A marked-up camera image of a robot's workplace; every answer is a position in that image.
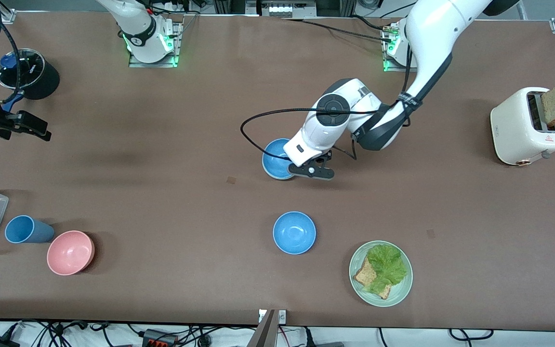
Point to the brown bread slice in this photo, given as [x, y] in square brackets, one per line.
[365, 275]

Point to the pink bowl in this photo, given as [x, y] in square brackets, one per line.
[69, 253]

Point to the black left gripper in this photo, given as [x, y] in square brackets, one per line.
[329, 157]

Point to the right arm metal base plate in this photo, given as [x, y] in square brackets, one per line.
[174, 46]

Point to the glass pot lid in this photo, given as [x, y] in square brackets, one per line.
[29, 67]

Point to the green lettuce leaf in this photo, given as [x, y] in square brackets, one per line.
[387, 262]

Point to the grey camera mount bar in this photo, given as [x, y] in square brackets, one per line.
[265, 332]

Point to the small brown tape patch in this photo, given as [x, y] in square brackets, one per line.
[231, 180]

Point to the cream white toaster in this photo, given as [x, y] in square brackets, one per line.
[513, 130]

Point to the grey electronics box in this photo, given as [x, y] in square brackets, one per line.
[280, 8]

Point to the light green plate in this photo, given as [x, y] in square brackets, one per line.
[400, 289]

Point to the blue cup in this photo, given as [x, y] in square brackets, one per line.
[27, 230]

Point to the blue bowl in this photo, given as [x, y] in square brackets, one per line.
[273, 161]
[294, 233]

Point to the black orange power adapter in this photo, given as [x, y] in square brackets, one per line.
[159, 338]

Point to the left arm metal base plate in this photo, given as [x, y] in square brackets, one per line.
[393, 65]

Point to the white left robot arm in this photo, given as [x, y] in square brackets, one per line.
[431, 29]

